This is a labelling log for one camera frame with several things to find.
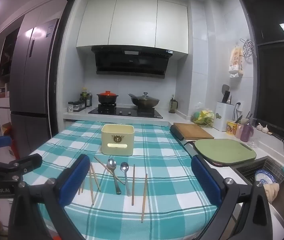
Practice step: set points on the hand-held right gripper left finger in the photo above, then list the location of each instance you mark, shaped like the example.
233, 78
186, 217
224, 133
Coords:
74, 180

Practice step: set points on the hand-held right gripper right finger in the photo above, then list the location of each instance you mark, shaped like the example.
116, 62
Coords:
205, 180

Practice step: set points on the metal spoon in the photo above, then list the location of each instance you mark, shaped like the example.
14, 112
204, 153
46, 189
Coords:
111, 163
124, 167

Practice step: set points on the cream utensil holder box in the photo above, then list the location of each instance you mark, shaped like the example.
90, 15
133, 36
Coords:
117, 145

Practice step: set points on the green cutting board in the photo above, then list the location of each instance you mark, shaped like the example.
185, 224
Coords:
224, 150

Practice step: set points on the teal white plaid tablecloth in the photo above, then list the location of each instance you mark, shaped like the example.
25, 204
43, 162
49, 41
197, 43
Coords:
162, 155

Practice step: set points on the wooden cutting board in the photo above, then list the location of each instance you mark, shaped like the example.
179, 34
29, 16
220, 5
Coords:
194, 130

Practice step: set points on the black ribbed mat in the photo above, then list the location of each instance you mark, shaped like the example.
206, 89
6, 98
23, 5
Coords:
176, 131

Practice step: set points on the yellow printed mug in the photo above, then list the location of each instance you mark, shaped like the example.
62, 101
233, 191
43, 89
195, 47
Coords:
231, 128

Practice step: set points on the pink cup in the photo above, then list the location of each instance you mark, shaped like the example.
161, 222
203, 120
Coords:
239, 132

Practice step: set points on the blue white plate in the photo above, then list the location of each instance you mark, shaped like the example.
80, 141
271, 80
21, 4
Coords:
264, 177

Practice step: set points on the clear drinking glass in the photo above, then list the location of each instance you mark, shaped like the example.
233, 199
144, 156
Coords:
253, 142

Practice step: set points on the clear bag yellow green contents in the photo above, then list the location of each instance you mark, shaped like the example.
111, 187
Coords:
204, 117

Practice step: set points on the purple bottle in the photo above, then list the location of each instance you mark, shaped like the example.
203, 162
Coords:
246, 132

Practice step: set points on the white knife block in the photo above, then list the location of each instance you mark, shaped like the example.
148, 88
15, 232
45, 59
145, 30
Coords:
224, 117

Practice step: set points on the steel kitchen sink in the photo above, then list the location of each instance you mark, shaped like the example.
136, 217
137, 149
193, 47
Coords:
269, 165

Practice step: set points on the beige dish cloth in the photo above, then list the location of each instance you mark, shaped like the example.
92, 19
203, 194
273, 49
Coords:
271, 192

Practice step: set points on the grey refrigerator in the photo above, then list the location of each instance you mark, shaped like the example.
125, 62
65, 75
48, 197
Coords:
32, 80

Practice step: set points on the small spice jar set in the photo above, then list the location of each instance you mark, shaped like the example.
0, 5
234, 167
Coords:
75, 107

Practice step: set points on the garlic bulb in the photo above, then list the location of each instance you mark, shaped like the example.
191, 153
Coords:
265, 129
259, 127

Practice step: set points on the dark sauce bottle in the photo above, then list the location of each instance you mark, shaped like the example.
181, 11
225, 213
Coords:
89, 101

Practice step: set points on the dark glass jug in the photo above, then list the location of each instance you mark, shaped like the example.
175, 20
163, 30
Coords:
173, 106

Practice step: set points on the black gas stove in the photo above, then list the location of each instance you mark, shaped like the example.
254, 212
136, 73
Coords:
124, 112

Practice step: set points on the yellow cap oil bottle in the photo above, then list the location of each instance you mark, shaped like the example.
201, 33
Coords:
83, 95

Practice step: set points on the black clay pot red lid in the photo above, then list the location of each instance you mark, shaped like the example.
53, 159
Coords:
107, 98

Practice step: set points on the black spatula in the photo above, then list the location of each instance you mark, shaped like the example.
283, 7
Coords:
225, 90

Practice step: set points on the dark wok with lid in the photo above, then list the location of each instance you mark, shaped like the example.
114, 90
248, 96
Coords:
144, 101

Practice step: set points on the hanging printed food bag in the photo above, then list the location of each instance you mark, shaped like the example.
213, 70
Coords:
236, 62

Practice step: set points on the dark window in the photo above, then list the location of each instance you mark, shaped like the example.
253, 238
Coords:
276, 80

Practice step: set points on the black range hood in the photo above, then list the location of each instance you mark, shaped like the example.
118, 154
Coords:
132, 62

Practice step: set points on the wall socket with plug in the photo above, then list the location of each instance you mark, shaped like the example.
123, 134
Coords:
238, 105

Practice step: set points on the white wall cabinet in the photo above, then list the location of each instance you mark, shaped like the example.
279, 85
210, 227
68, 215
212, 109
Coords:
132, 22

